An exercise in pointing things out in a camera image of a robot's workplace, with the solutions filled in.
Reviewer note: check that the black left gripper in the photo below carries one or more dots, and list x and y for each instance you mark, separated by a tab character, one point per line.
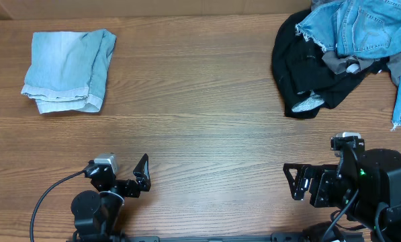
133	187

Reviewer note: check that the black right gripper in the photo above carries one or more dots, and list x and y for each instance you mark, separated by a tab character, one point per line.
313	181

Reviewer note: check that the light blue denim shorts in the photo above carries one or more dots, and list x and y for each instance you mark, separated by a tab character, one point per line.
69	70

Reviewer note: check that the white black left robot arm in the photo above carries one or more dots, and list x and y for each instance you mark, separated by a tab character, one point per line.
96	212

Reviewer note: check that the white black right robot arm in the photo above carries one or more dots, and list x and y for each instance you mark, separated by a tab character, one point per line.
365	186

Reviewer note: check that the black garment with patterned lining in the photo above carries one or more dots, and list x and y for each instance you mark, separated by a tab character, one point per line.
303	79

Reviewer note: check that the grey cloth garment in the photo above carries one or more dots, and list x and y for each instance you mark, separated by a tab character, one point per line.
354	64

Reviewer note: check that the blue frayed denim jeans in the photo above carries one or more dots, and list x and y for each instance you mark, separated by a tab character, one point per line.
366	29

